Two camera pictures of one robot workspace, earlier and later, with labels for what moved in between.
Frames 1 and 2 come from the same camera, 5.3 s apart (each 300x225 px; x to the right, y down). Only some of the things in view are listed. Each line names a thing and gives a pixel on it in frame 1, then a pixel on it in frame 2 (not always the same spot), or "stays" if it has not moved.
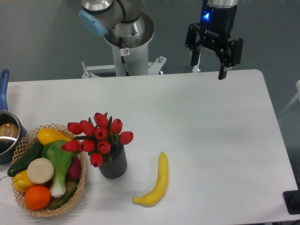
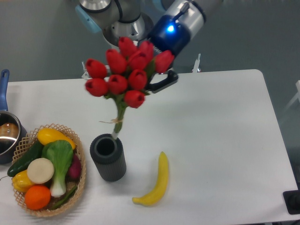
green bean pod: x=66 y=200 stays
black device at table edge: x=292 y=200 stays
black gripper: x=216 y=26 to x=168 y=33
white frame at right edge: x=297 y=85 stays
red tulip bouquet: x=99 y=137 to x=123 y=77
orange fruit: x=37 y=198 stays
